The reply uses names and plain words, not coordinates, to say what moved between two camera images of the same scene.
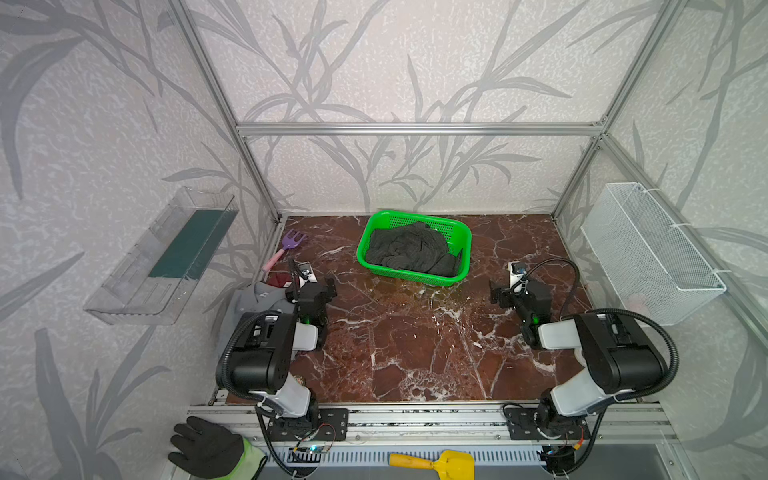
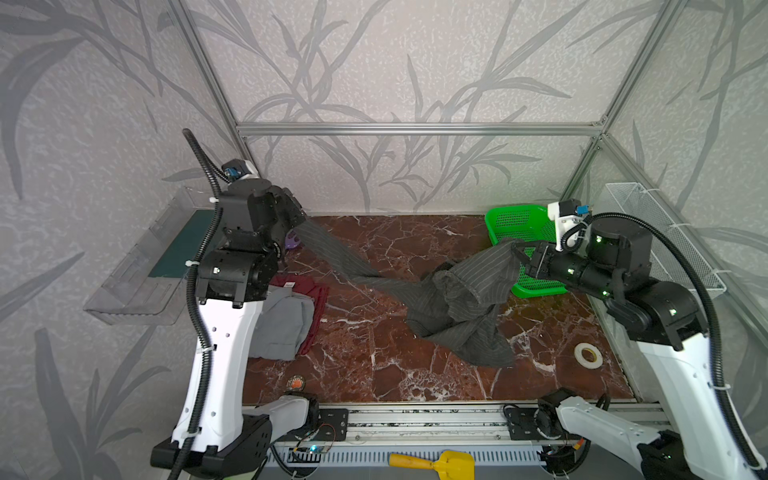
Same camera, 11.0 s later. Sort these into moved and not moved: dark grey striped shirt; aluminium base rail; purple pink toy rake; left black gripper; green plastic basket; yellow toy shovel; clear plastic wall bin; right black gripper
Moved: dark grey striped shirt; green plastic basket; left black gripper; right black gripper
Not moved: clear plastic wall bin; aluminium base rail; purple pink toy rake; yellow toy shovel
